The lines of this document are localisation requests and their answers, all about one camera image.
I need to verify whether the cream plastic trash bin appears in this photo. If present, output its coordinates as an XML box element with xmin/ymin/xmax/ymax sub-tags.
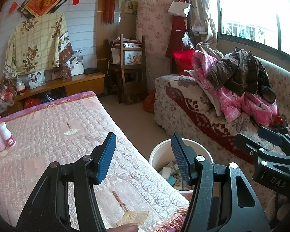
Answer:
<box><xmin>148</xmin><ymin>138</ymin><xmax>215</xmax><ymax>195</ymax></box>

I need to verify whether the pink spotted blanket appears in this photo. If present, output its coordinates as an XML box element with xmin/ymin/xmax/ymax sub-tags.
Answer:
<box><xmin>187</xmin><ymin>50</ymin><xmax>278</xmax><ymax>127</ymax></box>

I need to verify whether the floral covered sofa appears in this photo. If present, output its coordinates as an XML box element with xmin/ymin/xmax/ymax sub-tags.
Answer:
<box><xmin>154</xmin><ymin>58</ymin><xmax>290</xmax><ymax>213</ymax></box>

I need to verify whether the white Caltrate pill bottle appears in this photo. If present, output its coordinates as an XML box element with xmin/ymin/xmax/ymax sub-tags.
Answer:
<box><xmin>0</xmin><ymin>122</ymin><xmax>16</xmax><ymax>148</ymax></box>

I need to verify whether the brown jacket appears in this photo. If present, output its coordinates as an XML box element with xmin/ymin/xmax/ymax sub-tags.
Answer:
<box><xmin>206</xmin><ymin>47</ymin><xmax>276</xmax><ymax>104</ymax></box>

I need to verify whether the red cushion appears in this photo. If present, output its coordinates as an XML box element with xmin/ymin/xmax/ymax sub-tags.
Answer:
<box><xmin>173</xmin><ymin>49</ymin><xmax>195</xmax><ymax>74</ymax></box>

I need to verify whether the wooden chair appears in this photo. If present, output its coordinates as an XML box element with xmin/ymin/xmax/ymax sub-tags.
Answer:
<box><xmin>107</xmin><ymin>34</ymin><xmax>148</xmax><ymax>104</ymax></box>

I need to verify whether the wooden sideboard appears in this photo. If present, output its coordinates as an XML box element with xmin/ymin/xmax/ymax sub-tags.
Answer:
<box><xmin>14</xmin><ymin>72</ymin><xmax>105</xmax><ymax>111</ymax></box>

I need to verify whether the framed couple photo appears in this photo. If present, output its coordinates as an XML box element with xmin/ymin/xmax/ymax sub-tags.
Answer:
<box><xmin>28</xmin><ymin>70</ymin><xmax>46</xmax><ymax>89</ymax></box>

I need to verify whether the window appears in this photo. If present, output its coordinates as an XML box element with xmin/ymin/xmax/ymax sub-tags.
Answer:
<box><xmin>219</xmin><ymin>0</ymin><xmax>290</xmax><ymax>56</ymax></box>

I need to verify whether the pink floral covered appliance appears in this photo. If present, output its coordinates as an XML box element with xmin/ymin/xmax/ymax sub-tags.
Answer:
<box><xmin>136</xmin><ymin>0</ymin><xmax>175</xmax><ymax>55</ymax></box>

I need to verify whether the floral checked hanging cloth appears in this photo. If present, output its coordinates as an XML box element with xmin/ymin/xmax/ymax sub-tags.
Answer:
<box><xmin>3</xmin><ymin>12</ymin><xmax>74</xmax><ymax>79</ymax></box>

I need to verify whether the red chinese knot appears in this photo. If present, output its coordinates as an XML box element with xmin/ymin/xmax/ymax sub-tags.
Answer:
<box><xmin>102</xmin><ymin>0</ymin><xmax>116</xmax><ymax>24</ymax></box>

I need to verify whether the red fu wall picture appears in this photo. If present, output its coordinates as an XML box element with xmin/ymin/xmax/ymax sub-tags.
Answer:
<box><xmin>18</xmin><ymin>0</ymin><xmax>68</xmax><ymax>19</ymax></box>

